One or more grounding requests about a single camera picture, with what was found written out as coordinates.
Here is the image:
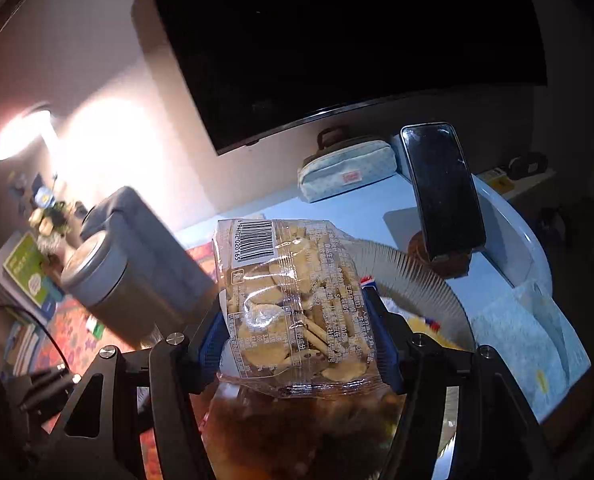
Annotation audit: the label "blue and white artificial flowers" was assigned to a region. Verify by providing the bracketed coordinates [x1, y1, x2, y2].
[7, 170, 88, 256]

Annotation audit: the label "white plastic basin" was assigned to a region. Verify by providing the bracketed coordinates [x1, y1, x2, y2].
[472, 170, 552, 291]

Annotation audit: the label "grey striped cushion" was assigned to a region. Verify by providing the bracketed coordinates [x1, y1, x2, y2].
[60, 186, 215, 348]

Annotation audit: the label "white desk lamp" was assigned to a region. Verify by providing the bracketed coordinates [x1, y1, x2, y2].
[0, 104, 70, 201]

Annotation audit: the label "yellow snack packet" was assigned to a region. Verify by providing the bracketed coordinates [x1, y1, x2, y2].
[387, 300, 458, 348]

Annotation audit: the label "black smartphone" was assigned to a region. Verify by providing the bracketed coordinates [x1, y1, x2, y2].
[400, 121, 488, 261]

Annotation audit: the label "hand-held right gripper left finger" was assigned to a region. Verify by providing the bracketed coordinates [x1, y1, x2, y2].
[34, 305, 228, 480]

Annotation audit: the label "yellow small box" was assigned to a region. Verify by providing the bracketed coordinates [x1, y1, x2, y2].
[477, 167, 515, 196]

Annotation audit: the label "black cable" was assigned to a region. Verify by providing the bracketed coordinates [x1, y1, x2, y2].
[0, 305, 73, 376]

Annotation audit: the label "black flat television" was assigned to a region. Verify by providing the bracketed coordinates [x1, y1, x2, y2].
[142, 0, 548, 157]

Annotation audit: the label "light blue pencil case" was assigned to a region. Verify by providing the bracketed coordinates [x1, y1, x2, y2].
[297, 127, 395, 204]

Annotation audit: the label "brown phone stand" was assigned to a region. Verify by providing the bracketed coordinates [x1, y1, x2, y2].
[408, 230, 474, 280]

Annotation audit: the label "light blue tissue pack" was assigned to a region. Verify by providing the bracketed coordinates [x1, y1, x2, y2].
[469, 280, 592, 423]

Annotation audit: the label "clear ribbed plastic container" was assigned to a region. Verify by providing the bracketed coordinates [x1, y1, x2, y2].
[202, 240, 478, 480]

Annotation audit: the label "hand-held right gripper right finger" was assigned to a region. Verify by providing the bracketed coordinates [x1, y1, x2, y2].
[362, 285, 558, 480]

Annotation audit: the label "stack of books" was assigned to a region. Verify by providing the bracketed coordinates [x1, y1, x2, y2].
[0, 260, 53, 376]

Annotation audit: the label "clear bag of round crackers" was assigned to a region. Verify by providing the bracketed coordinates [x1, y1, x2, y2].
[212, 217, 395, 401]

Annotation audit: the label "green cover book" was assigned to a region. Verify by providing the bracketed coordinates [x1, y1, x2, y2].
[2, 232, 65, 316]

